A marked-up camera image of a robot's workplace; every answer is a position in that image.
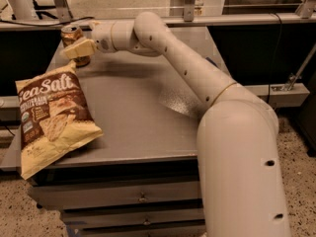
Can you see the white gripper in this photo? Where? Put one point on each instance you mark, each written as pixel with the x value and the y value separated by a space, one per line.
pixel 101 37

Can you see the orange soda can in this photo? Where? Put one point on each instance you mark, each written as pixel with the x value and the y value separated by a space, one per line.
pixel 70 34

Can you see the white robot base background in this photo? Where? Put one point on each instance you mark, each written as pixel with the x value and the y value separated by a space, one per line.
pixel 23 9

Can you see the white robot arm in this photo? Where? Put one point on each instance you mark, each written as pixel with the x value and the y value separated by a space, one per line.
pixel 239 170

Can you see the sea salt chips bag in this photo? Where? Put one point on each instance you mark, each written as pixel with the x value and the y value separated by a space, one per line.
pixel 55 118

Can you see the grey drawer cabinet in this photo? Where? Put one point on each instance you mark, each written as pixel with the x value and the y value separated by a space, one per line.
pixel 140 179

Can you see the grey metal railing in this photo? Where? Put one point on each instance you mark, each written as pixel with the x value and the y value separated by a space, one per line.
pixel 152 12

